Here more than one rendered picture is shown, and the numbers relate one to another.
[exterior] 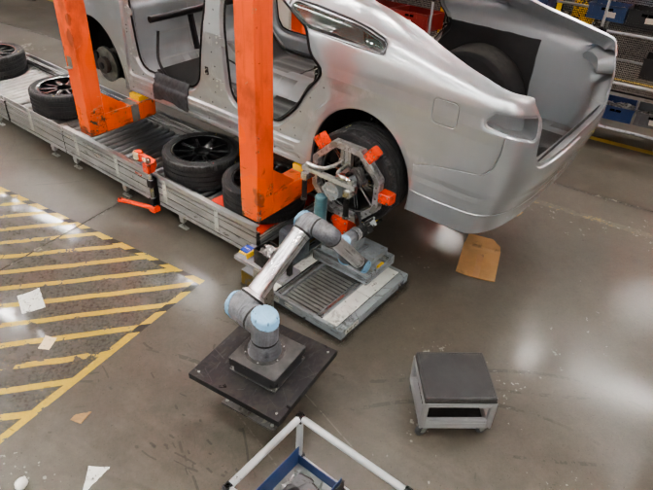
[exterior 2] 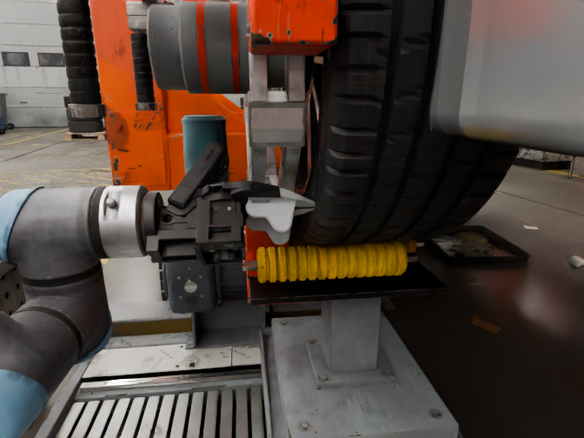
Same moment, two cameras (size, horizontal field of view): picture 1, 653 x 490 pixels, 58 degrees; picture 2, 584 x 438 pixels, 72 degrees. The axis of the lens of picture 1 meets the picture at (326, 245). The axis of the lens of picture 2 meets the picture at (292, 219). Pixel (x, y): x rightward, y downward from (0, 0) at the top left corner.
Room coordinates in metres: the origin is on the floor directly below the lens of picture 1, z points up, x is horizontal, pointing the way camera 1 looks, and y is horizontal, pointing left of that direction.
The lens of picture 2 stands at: (2.97, -0.67, 0.77)
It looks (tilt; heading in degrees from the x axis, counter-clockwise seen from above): 16 degrees down; 47
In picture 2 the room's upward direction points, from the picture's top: straight up
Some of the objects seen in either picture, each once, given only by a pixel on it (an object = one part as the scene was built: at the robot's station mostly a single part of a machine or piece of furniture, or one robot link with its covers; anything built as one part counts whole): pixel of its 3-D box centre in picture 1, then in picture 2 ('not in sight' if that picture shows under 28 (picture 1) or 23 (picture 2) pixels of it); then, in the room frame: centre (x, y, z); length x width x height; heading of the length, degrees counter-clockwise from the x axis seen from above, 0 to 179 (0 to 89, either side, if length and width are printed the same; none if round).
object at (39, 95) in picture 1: (65, 96); not in sight; (5.65, 2.74, 0.39); 0.66 x 0.66 x 0.24
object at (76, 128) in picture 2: not in sight; (102, 111); (6.02, 8.31, 0.55); 1.40 x 0.80 x 1.09; 149
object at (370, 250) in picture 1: (355, 235); (348, 321); (3.57, -0.21, 0.32); 0.40 x 0.30 x 0.28; 54
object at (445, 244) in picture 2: not in sight; (467, 242); (5.10, 0.17, 0.02); 0.52 x 0.42 x 0.04; 48
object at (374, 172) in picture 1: (346, 181); (262, 50); (3.43, -0.11, 0.85); 0.54 x 0.07 x 0.54; 54
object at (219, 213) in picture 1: (152, 181); not in sight; (4.25, 1.49, 0.28); 2.47 x 0.09 x 0.22; 54
